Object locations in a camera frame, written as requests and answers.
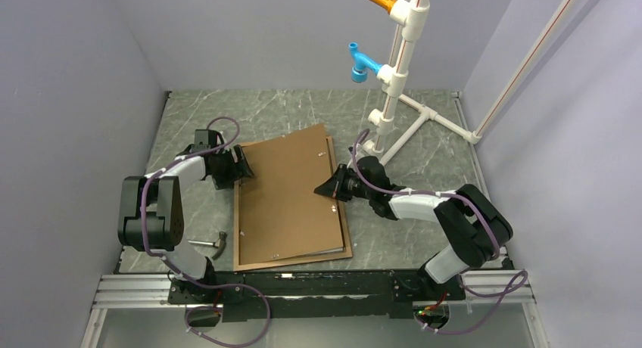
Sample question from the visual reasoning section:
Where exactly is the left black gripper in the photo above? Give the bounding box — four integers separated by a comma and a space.
212, 145, 256, 190

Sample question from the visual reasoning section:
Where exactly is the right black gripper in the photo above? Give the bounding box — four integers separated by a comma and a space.
316, 166, 373, 204

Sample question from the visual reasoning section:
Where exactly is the brown cardboard backing board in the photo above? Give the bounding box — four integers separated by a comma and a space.
236, 124, 344, 265

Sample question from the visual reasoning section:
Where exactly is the brown wooden picture frame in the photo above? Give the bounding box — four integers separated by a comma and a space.
232, 135, 354, 272

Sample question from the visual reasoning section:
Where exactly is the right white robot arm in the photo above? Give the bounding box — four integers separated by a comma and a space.
313, 157, 513, 299

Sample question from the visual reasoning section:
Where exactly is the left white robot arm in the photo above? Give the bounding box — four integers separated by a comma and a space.
117, 129, 255, 303

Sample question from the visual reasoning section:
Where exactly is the small claw hammer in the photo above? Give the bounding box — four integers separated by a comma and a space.
189, 231, 228, 261

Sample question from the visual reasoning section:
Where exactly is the blue pipe fitting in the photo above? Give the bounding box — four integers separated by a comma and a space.
348, 42, 382, 83

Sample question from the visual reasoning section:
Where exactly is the white pvc pipe stand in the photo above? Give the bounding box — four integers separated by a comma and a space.
360, 0, 587, 166

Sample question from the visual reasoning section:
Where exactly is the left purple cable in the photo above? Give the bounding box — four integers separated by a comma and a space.
139, 116, 272, 348

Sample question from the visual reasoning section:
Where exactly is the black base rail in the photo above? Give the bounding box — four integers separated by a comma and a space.
167, 269, 466, 322

